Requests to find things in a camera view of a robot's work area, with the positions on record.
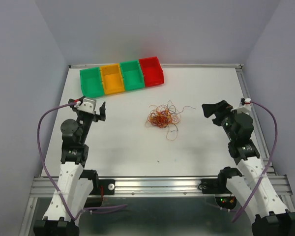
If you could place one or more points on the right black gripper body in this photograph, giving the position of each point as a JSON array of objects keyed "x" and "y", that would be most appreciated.
[{"x": 225, "y": 119}]

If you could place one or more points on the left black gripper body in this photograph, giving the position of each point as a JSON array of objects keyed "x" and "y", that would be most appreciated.
[{"x": 85, "y": 121}]

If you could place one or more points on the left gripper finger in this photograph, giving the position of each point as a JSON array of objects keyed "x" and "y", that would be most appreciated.
[
  {"x": 102, "y": 112},
  {"x": 74, "y": 101}
]

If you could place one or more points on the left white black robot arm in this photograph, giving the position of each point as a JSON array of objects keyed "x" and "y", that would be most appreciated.
[{"x": 74, "y": 183}]

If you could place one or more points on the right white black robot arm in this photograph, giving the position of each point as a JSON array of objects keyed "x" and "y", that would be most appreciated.
[{"x": 247, "y": 183}]

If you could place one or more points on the leftmost green bin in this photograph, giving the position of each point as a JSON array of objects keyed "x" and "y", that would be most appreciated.
[{"x": 91, "y": 82}]

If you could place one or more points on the green bin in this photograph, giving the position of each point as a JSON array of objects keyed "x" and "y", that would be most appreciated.
[
  {"x": 91, "y": 82},
  {"x": 133, "y": 78}
]

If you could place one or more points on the yellow bin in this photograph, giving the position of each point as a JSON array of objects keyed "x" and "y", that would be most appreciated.
[{"x": 112, "y": 79}]

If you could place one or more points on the red bin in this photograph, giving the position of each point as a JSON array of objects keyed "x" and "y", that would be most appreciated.
[{"x": 152, "y": 71}]

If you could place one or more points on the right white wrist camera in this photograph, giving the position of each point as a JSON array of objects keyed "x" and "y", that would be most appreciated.
[{"x": 245, "y": 106}]

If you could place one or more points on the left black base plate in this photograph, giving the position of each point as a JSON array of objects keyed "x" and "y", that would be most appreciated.
[{"x": 103, "y": 187}]

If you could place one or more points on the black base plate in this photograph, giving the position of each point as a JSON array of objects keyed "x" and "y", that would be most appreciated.
[
  {"x": 103, "y": 187},
  {"x": 212, "y": 186}
]

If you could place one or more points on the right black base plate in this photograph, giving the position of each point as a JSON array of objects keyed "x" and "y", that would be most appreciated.
[{"x": 212, "y": 186}]

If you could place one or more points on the aluminium front rail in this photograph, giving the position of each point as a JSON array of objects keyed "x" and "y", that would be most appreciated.
[{"x": 149, "y": 187}]

